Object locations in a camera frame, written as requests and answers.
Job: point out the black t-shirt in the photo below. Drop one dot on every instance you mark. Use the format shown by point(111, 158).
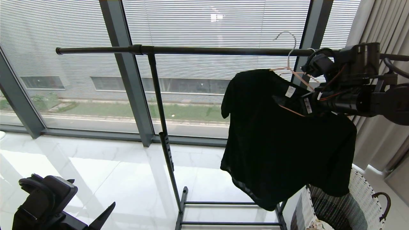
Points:
point(281, 153)

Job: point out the beige curtain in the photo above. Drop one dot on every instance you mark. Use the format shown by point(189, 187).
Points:
point(383, 25)

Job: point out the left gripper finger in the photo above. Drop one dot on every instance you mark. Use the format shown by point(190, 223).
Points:
point(104, 217)

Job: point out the white laundry basket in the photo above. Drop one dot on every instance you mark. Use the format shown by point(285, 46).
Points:
point(364, 204)

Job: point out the cream printed garment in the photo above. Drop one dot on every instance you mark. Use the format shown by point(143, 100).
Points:
point(319, 224)

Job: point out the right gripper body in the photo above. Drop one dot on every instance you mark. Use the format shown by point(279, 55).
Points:
point(345, 101)

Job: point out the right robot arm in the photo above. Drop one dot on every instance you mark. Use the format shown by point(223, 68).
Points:
point(396, 103)

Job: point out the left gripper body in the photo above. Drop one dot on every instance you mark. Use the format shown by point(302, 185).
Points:
point(68, 223)

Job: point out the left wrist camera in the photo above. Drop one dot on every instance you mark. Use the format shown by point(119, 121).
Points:
point(52, 191)

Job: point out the black clothes rack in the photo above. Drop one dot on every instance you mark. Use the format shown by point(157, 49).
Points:
point(166, 140)

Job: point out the window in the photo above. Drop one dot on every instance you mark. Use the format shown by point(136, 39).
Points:
point(80, 38)

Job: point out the pink clothes hanger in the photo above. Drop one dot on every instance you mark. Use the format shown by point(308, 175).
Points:
point(289, 65)
point(306, 76)

